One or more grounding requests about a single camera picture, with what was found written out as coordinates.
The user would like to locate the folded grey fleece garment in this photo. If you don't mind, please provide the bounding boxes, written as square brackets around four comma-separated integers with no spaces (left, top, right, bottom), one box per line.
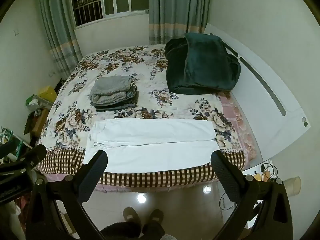
[89,76,133,107]

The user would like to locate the pink mattress pad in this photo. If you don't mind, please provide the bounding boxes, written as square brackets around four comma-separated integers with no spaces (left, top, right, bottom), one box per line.
[219,92,258,161]

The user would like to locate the brown cardboard box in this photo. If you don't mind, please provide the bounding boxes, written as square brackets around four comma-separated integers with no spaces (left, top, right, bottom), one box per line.
[29,109,50,137]

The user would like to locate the cream cup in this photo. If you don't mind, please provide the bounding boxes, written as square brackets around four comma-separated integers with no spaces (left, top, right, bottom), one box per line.
[282,176,302,197]

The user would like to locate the yellow box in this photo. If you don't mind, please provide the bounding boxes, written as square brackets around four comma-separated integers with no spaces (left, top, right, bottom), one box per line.
[37,86,58,103]

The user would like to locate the dark green plush blanket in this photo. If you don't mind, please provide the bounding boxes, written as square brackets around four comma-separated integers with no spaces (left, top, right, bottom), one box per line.
[165,32,241,95]

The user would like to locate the green striped curtain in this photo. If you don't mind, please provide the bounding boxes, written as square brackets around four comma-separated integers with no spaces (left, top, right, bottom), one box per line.
[149,0,212,45]
[35,0,81,80]

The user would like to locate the green and white box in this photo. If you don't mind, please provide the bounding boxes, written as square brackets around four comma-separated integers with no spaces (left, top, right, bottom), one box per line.
[25,94,54,112]

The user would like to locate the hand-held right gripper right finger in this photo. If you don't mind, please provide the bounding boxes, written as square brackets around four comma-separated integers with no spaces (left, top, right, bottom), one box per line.
[210,151,293,240]

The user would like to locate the white bed headboard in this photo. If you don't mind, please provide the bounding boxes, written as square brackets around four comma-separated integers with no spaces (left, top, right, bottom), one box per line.
[204,23,310,165]

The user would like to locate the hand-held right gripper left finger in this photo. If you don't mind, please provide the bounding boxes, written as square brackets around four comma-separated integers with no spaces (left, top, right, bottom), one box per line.
[25,150,108,240]

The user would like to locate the floral checked bed sheet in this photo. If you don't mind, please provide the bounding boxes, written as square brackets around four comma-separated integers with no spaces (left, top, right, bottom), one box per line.
[34,45,258,187]

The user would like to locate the green printed carton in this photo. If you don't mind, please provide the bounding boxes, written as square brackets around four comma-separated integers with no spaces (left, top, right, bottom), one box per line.
[0,127,25,157]

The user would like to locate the white pants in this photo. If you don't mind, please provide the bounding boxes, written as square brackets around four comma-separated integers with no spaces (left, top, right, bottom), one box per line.
[82,119,219,174]

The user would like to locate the person's dark trousers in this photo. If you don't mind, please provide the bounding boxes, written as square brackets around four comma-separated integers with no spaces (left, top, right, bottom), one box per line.
[100,220,167,240]

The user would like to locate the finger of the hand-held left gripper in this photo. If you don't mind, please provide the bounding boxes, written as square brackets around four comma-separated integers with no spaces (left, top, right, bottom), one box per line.
[0,144,48,178]

